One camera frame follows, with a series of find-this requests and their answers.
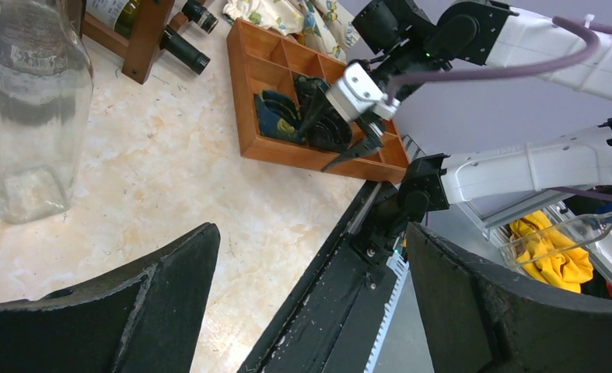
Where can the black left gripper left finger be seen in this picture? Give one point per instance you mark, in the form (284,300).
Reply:
(144,316)

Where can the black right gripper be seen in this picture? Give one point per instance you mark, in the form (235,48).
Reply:
(372,127)

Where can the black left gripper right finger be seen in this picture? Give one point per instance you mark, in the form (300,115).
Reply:
(479,316)

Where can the dark green wine bottle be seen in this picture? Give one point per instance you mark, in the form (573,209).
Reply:
(166,36)

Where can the square clear glass bottle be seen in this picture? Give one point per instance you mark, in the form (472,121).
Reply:
(46,86)

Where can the clear whisky bottle black label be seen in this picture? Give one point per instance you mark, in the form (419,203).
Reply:
(200,15)

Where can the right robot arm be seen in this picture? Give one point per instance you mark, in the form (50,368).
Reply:
(462,117)

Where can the clear bottle off table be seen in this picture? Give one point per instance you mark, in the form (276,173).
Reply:
(589,231)

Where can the wooden wine rack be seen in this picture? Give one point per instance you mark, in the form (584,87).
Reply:
(130,36)

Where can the rolled dark striped tie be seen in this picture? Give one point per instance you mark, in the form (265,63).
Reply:
(331,133)

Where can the rolled green patterned tie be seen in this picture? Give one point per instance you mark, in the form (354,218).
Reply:
(305,87)

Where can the rolled dark patterned tie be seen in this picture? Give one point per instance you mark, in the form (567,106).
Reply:
(278,117)

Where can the yellow cloth off table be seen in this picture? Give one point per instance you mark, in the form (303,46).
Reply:
(548,255)

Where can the dinosaur print cloth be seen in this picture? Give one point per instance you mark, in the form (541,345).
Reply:
(324,26)

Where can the wooden compartment tray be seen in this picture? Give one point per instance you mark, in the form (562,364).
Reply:
(262,60)

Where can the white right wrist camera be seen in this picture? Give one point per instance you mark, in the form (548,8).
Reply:
(355,93)

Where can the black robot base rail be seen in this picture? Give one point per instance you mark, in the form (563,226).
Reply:
(337,316)

